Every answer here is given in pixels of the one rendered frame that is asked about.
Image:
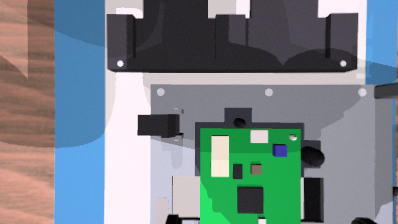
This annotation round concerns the green circuit board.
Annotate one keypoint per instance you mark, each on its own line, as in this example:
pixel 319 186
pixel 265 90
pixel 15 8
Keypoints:
pixel 250 176

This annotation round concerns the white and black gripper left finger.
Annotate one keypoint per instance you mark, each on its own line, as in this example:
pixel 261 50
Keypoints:
pixel 173 219

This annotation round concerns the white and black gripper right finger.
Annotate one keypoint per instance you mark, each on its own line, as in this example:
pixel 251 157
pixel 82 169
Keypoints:
pixel 363 221

